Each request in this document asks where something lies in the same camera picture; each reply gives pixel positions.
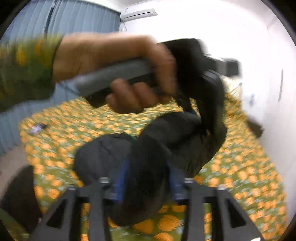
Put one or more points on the white air conditioner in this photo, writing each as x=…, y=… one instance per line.
x=138, y=14

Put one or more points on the wall socket with blue plug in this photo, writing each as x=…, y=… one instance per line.
x=252, y=97

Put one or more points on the person's left forearm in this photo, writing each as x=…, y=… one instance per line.
x=25, y=69

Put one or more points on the dark nightstand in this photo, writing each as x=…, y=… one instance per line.
x=255, y=128

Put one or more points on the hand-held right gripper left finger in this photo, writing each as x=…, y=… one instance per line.
x=120, y=183

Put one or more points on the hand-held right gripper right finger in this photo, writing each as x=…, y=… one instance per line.
x=175, y=185

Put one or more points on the orange floral blanket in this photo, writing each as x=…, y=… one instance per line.
x=242, y=173

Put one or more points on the person's left hand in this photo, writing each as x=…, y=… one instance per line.
x=104, y=51

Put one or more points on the blue-grey curtain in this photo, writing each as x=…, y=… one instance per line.
x=81, y=20

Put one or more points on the small dark purple-printed object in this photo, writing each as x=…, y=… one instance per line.
x=37, y=128

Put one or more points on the black puffer jacket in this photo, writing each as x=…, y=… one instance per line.
x=143, y=162

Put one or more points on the cream pillow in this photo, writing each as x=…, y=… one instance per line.
x=231, y=85

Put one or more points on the dark furniture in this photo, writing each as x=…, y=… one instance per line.
x=18, y=199

